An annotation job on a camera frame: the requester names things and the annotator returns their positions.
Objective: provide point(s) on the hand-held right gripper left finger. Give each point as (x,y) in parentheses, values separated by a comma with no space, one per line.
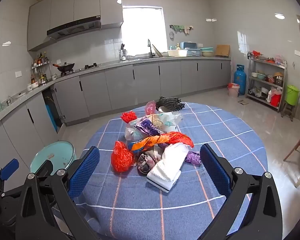
(85,172)

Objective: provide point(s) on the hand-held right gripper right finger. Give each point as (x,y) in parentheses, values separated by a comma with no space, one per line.
(215,170)

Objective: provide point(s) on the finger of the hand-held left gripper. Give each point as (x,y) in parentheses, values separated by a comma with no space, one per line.
(8,169)
(43,168)

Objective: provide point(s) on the small purple wrapper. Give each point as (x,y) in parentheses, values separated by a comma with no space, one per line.
(193,158)

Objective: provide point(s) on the red plastic bag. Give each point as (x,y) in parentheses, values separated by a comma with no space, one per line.
(121,158)

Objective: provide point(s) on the white cloth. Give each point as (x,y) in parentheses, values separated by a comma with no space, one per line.
(165,172)

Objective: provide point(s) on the orange red wrapper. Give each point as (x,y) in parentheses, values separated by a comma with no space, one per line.
(175,137)

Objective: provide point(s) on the grey patterned wrapper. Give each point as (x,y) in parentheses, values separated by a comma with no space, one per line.
(145,162)

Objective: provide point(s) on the printed clear plastic bag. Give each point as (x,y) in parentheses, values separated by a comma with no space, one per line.
(162,122)

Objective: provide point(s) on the red foam net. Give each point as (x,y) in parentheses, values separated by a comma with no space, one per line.
(128,116)

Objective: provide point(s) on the purple white wrapper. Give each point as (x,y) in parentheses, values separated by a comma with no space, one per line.
(148,127)

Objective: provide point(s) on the white paper cup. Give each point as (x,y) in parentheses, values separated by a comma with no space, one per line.
(162,109)

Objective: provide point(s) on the pink plastic bag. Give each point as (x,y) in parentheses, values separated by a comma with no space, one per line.
(150,107)

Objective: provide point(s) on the blue container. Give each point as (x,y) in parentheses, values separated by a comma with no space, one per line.
(51,115)

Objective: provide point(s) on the blue plaid tablecloth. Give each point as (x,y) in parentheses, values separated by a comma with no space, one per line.
(165,217)

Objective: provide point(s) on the cardboard scrap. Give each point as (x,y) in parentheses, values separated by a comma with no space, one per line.
(243,102)

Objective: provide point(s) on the white ceramic pot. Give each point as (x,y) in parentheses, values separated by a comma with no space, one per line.
(31,87)

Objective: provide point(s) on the pink bucket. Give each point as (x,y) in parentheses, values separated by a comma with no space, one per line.
(233,90)

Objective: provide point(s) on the wooden chair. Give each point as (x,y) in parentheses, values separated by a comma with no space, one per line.
(298,143)

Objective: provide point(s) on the white jug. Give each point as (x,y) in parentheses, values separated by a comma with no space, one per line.
(269,96)

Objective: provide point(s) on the red container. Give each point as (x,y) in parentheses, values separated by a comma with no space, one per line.
(275,100)

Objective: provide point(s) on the blue gas cylinder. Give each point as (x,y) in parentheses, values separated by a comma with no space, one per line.
(239,80)

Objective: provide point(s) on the small stool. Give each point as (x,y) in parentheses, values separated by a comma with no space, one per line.
(287,108)

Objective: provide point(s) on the metal spice rack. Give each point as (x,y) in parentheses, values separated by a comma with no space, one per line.
(40,70)

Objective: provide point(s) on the black wok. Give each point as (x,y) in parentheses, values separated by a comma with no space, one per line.
(66,67)

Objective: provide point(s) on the gas stove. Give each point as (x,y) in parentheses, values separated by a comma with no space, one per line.
(90,67)

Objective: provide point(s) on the green bucket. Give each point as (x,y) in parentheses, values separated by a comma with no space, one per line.
(292,95)

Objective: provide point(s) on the steel bowl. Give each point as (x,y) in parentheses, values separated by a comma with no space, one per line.
(278,80)

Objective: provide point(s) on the green basins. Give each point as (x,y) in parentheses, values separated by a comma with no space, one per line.
(207,52)

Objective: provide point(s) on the wooden cutting board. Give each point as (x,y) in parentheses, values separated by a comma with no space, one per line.
(223,50)

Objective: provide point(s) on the metal shelf rack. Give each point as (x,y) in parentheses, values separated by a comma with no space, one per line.
(267,62)

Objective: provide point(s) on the white basin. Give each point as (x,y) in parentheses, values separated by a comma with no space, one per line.
(177,53)

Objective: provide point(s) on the knife rack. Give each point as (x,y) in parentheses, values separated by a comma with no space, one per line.
(123,53)

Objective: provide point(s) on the blue dish box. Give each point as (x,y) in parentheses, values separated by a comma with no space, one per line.
(190,47)

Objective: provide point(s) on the soap bottle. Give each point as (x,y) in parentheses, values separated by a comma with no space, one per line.
(177,47)

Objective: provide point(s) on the thin chopping board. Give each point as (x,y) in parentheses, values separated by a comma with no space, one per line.
(157,51)

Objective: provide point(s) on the black faucet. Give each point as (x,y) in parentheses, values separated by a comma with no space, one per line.
(149,47)

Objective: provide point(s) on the hanging strainer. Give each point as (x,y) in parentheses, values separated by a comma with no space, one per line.
(172,35)

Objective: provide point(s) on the beige hanging cloth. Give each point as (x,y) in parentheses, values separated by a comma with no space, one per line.
(188,29)

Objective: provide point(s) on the black range hood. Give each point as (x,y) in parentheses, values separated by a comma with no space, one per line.
(72,27)

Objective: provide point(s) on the green hanging cloth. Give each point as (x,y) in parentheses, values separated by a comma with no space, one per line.
(179,28)

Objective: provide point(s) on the bright window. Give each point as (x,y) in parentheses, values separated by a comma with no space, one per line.
(142,30)

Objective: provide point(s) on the grey upper cabinets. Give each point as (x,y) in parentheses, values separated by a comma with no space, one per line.
(62,7)

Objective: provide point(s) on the white wall socket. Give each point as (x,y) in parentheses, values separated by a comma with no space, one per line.
(18,74)

